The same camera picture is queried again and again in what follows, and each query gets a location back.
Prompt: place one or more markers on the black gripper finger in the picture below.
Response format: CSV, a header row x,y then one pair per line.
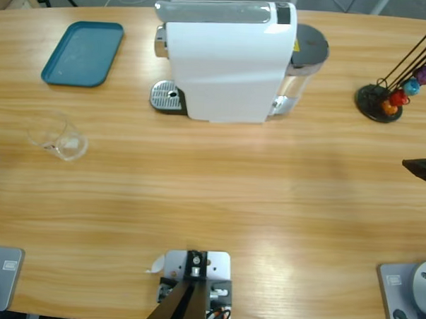
x,y
423,170

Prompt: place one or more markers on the clear glass cup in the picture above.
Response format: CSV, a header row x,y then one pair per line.
x,y
63,139

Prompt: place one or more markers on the silver coffee machine lever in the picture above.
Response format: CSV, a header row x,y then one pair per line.
x,y
212,12

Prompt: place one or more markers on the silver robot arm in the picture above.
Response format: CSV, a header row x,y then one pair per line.
x,y
423,281

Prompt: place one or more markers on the orange coffee capsule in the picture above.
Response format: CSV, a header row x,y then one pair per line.
x,y
390,108

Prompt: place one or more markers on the red coffee capsule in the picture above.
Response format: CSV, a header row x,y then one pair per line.
x,y
399,98

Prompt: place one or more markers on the light blue coffee capsule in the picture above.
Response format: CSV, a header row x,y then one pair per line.
x,y
411,87

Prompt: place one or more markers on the purple coffee capsule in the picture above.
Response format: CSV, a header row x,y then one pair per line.
x,y
424,74

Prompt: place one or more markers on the white capsule coffee machine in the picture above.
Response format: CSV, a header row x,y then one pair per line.
x,y
231,72

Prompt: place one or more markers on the teal plastic serving tray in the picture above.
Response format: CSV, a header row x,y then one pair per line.
x,y
81,53

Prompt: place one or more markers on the clear water tank grey lid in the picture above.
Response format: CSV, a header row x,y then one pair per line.
x,y
310,43

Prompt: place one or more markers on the black drip tray metal grate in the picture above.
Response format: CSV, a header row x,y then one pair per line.
x,y
164,94

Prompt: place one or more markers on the white tape tab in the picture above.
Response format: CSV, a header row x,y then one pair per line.
x,y
156,264

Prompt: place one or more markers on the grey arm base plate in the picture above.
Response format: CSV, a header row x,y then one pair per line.
x,y
393,291
6,277

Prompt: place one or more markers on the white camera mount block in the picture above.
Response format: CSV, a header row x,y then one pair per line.
x,y
219,269

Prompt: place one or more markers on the black camera post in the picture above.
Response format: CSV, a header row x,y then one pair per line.
x,y
178,306

